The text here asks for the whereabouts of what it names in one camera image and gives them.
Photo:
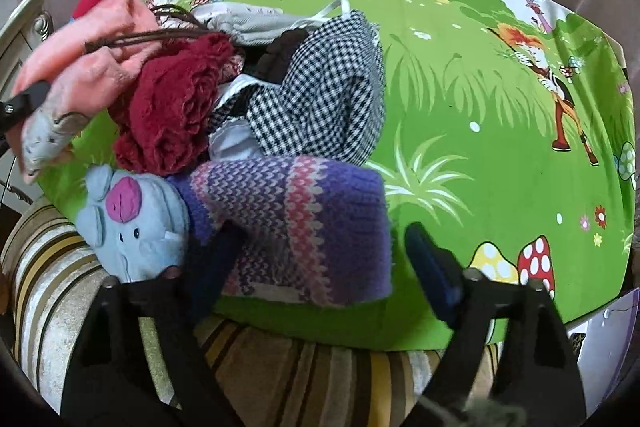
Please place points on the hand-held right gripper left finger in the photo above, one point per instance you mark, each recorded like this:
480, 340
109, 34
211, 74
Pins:
215, 272

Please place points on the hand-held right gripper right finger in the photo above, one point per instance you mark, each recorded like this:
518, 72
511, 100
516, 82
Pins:
432, 267

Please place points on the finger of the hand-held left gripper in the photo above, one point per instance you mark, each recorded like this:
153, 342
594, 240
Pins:
25, 100

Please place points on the pink cloth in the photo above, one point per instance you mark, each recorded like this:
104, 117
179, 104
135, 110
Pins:
90, 52

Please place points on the white purple cardboard box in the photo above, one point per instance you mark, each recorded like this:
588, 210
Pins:
610, 357

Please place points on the black velvet cloth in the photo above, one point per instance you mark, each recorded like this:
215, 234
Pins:
280, 57

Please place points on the cream nightstand with drawers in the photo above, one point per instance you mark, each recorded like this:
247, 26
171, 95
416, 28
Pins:
20, 27

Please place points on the green cartoon printed bed sheet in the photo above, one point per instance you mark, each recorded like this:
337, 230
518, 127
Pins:
450, 132

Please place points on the dark red knit cloth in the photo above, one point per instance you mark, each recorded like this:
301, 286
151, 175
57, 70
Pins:
165, 117

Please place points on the striped velvet cushion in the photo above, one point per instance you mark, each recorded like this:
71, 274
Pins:
50, 267

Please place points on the black white houndstooth cloth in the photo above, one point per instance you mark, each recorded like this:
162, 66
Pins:
320, 92

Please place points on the grey cloth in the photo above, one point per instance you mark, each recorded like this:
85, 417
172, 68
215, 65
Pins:
250, 29

